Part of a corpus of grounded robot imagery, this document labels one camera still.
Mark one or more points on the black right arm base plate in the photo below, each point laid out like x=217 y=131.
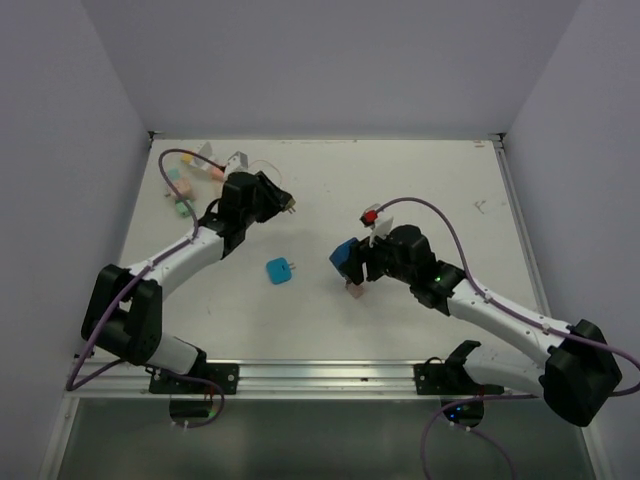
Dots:
x=436 y=377

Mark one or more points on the yellow olive plug adapter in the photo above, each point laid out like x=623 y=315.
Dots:
x=290 y=206

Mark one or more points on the aluminium right side rail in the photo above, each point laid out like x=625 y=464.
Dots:
x=515 y=288

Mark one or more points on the pink cube socket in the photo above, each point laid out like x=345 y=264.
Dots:
x=183 y=187

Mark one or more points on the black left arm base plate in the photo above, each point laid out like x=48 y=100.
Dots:
x=204 y=378

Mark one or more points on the green plug adapter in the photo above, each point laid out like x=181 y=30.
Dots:
x=184 y=208

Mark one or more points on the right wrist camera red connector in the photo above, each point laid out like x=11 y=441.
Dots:
x=378 y=221

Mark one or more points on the light teal plug adapter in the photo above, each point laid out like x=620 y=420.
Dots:
x=173 y=175

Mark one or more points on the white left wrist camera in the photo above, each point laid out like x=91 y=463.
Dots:
x=237 y=161

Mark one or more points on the salmon pink plug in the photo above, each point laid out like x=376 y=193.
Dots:
x=218 y=173

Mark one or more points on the pink brown plug adapter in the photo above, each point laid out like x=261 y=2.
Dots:
x=355 y=291

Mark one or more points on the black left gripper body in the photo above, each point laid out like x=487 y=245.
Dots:
x=248 y=214

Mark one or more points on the aluminium table front rail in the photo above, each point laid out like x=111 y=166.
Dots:
x=341 y=380

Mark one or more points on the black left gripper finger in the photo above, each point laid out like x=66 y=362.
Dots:
x=268 y=193
x=269 y=208

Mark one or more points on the white charger block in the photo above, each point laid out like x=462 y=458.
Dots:
x=201 y=164

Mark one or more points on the dark blue cube socket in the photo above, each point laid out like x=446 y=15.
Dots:
x=340 y=255

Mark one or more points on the bright blue plug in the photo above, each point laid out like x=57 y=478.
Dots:
x=279 y=270

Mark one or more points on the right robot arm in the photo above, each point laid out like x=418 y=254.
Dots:
x=565 y=365

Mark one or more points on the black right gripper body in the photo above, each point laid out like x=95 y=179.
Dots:
x=381 y=262

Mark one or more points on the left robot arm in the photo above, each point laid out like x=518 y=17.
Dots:
x=125 y=312

